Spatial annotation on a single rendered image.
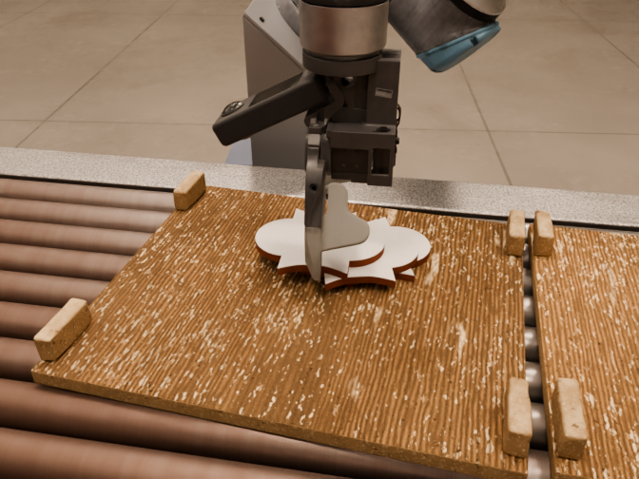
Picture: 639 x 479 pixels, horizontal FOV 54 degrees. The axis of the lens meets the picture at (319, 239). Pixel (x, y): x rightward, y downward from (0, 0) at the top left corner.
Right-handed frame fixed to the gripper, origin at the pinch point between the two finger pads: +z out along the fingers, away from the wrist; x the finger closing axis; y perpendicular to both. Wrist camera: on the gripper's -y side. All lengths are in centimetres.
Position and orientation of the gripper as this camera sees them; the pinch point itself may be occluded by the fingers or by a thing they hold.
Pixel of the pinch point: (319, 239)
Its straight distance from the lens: 65.6
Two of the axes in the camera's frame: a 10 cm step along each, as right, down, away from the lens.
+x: 1.3, -5.4, 8.3
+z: 0.0, 8.4, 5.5
